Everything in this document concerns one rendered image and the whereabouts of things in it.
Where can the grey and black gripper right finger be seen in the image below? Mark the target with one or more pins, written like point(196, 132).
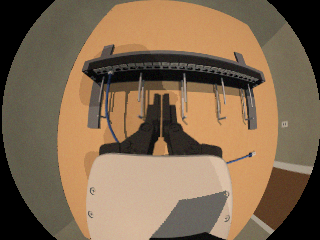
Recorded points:
point(178, 141)

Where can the dark grey patch panel rack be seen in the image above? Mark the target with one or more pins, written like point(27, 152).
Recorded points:
point(132, 67)

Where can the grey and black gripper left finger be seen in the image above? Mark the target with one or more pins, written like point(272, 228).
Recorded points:
point(147, 134)

